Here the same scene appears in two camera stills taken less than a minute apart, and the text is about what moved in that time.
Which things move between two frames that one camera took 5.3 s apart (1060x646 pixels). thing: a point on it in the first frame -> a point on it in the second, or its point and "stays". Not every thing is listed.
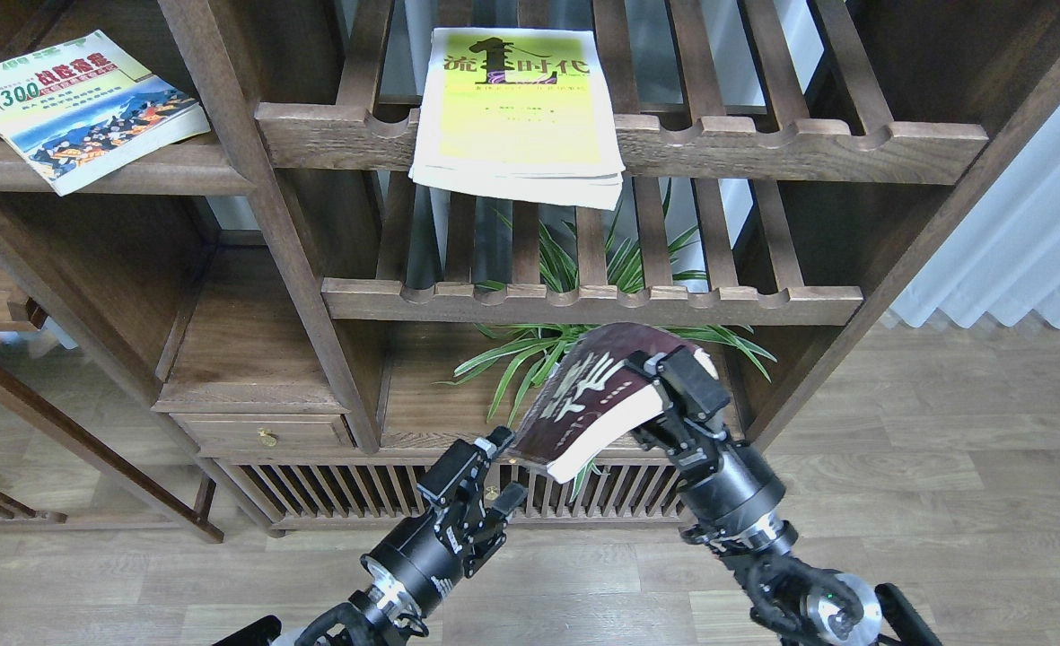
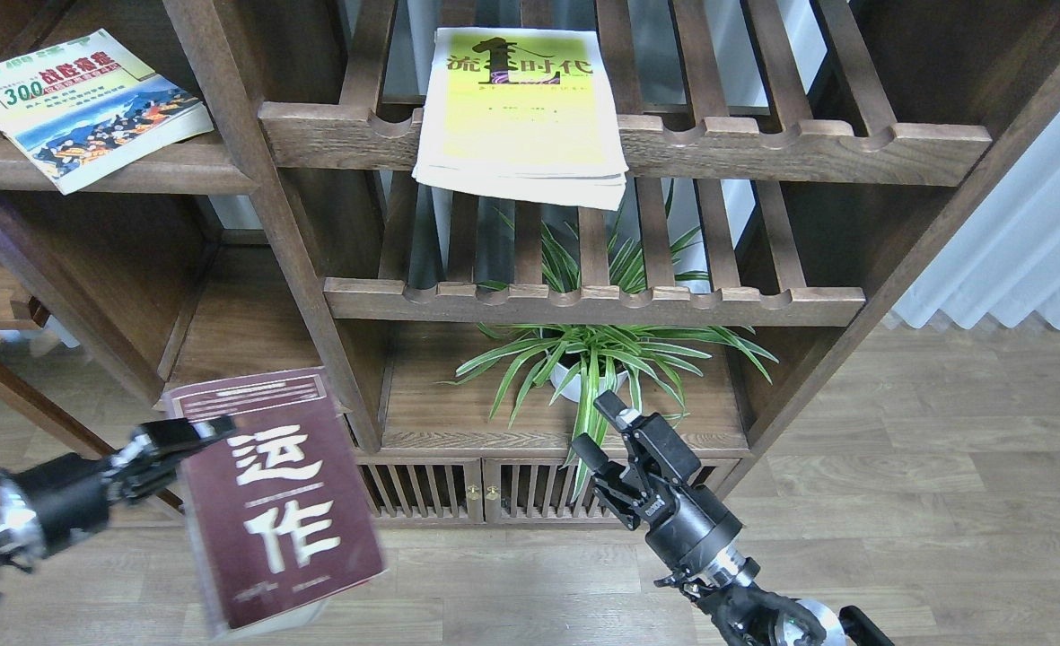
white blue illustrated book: [82, 109] stays
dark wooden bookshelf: [284, 261] stays
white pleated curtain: [1035, 241] stays
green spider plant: [602, 259] stays
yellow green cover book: [521, 115] stays
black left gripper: [420, 561] -> [36, 506]
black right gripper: [726, 488] -> [690, 525]
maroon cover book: [583, 402] -> [277, 510]
